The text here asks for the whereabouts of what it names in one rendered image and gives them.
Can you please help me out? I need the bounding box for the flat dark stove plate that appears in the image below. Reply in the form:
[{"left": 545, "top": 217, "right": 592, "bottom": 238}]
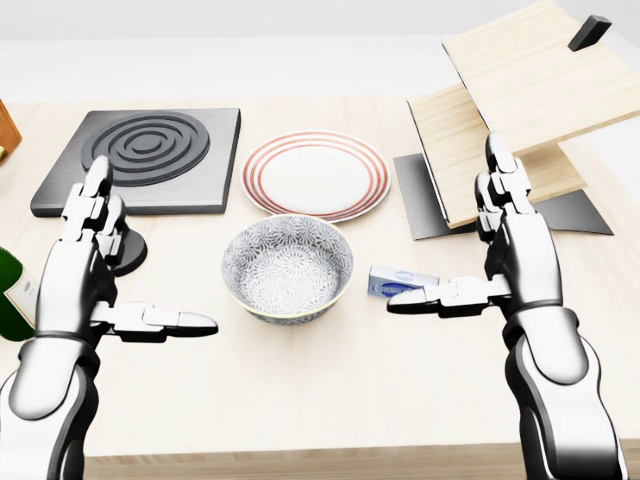
[{"left": 30, "top": 108, "right": 243, "bottom": 219}]

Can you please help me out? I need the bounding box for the white plate with red rings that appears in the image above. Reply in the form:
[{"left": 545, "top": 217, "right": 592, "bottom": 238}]
[{"left": 241, "top": 130, "right": 393, "bottom": 225}]

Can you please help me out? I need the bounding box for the grey patterned bowl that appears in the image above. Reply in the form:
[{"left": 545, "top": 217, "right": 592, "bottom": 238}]
[{"left": 221, "top": 214, "right": 355, "bottom": 324}]

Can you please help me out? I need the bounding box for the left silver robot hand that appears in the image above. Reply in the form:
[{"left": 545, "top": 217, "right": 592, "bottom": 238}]
[{"left": 32, "top": 154, "right": 220, "bottom": 344}]

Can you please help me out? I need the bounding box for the small black block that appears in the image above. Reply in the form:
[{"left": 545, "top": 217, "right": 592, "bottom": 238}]
[{"left": 568, "top": 14, "right": 613, "bottom": 52}]

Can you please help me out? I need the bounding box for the green wine bottle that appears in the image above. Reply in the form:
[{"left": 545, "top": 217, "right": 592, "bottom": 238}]
[{"left": 0, "top": 246, "right": 41, "bottom": 342}]

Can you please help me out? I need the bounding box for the pale wooden slat rack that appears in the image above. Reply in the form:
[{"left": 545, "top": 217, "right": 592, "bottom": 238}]
[{"left": 393, "top": 0, "right": 640, "bottom": 243}]

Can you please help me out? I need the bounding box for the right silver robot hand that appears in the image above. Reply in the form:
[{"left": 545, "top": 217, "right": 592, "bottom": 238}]
[{"left": 387, "top": 131, "right": 574, "bottom": 321}]

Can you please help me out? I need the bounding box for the brown wooden cabinet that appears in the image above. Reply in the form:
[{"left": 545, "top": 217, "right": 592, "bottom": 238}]
[{"left": 0, "top": 99, "right": 23, "bottom": 162}]

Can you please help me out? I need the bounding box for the round black stove knob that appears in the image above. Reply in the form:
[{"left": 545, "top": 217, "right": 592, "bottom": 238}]
[{"left": 97, "top": 223, "right": 149, "bottom": 279}]

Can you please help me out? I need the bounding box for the blue cream cheese box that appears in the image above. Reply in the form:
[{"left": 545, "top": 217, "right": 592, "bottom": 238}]
[{"left": 368, "top": 264, "right": 441, "bottom": 300}]

